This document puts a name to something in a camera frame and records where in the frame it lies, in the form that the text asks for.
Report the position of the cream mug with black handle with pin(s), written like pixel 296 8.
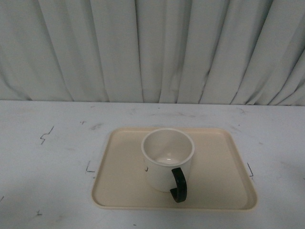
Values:
pixel 167 157

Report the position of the white pleated curtain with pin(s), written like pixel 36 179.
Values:
pixel 153 51

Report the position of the beige rectangular plastic tray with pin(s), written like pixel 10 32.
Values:
pixel 218 179

